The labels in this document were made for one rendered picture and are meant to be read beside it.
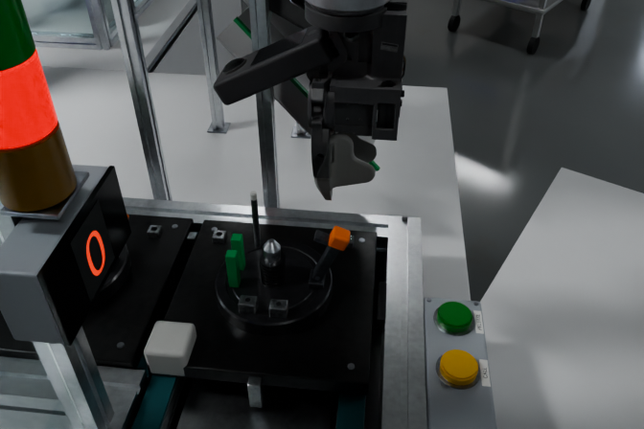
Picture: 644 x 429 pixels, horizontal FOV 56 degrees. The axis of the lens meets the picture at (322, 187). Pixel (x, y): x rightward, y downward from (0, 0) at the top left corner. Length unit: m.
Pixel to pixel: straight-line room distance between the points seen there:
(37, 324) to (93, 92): 1.04
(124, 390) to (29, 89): 0.40
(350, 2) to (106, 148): 0.83
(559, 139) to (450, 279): 2.10
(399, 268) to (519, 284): 0.23
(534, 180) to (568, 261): 1.68
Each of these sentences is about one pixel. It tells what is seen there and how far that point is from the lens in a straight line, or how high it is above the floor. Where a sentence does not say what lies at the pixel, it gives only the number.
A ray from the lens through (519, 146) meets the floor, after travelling 2.87.
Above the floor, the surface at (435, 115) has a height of 0.86.
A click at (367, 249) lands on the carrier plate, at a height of 0.97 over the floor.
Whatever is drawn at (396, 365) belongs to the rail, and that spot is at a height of 0.96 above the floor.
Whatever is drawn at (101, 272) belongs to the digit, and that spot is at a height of 1.18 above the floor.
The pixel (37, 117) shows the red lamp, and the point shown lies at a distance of 0.41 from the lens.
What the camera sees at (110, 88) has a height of 0.86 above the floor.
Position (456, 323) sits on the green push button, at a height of 0.97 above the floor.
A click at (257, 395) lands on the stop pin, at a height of 0.95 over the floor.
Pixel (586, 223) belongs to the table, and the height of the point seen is 0.86.
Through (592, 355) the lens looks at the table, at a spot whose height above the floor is 0.86.
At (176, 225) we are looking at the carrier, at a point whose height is 0.97.
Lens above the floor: 1.52
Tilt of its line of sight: 38 degrees down
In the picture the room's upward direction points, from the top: straight up
